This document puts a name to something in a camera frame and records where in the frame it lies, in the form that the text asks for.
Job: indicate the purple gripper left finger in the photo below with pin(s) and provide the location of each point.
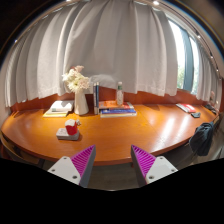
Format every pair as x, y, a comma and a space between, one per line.
77, 168

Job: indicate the dark jacket on chair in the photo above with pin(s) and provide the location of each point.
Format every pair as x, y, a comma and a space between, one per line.
200, 142

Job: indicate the open white book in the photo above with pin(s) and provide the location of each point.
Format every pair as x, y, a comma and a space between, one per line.
59, 108

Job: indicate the window with green view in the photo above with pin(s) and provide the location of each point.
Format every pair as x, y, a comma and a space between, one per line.
187, 58

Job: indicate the small dark object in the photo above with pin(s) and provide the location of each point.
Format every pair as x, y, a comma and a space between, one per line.
196, 115

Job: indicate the orange book on stack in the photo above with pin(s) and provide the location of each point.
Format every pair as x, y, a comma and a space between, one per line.
113, 105

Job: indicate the white ceramic vase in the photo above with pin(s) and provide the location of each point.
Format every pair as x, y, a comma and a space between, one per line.
80, 103

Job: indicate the blue book under stack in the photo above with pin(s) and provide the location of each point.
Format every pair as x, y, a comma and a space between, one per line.
106, 113

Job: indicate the clear plastic water bottle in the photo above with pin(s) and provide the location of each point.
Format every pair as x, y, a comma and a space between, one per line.
119, 94

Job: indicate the pale pink flower bouquet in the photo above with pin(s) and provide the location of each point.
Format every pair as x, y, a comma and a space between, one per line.
74, 80

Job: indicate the red book on right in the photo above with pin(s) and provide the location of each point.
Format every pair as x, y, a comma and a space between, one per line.
186, 107

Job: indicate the white curtain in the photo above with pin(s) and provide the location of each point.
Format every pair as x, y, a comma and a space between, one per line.
114, 40
209, 85

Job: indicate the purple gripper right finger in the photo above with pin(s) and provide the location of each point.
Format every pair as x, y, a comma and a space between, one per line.
149, 168

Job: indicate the upright blue book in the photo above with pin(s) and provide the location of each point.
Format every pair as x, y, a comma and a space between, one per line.
96, 97

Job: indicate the right side white curtain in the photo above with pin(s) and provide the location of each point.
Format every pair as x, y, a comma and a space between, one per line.
209, 85

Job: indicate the white power strip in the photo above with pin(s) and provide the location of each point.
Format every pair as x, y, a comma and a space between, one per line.
62, 134

